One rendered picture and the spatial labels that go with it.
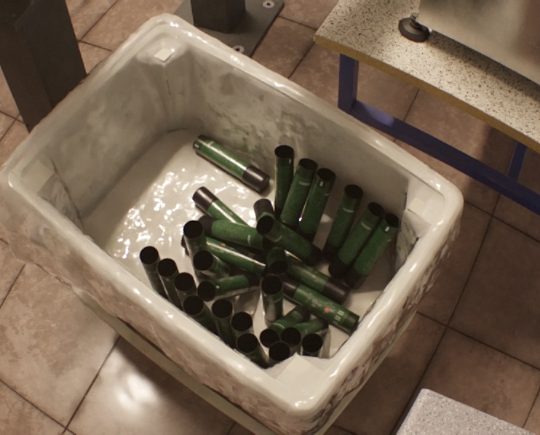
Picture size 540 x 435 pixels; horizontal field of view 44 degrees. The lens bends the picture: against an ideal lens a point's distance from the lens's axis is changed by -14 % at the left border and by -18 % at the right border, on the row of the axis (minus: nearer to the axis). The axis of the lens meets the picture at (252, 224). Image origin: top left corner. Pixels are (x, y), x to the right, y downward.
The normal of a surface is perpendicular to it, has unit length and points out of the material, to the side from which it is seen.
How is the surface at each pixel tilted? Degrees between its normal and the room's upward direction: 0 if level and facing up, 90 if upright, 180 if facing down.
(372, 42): 0
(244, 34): 0
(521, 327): 0
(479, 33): 90
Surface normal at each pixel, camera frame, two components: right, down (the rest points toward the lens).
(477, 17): -0.49, 0.79
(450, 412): -0.04, -0.45
